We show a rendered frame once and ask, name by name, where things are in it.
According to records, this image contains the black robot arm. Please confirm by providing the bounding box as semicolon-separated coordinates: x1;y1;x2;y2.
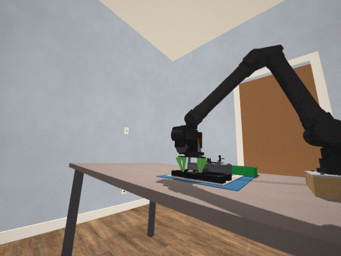
171;45;341;175

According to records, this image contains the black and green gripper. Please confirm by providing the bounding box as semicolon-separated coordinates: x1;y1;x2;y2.
176;151;208;173

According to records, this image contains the green bin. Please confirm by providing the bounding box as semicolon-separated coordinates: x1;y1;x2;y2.
232;165;257;177

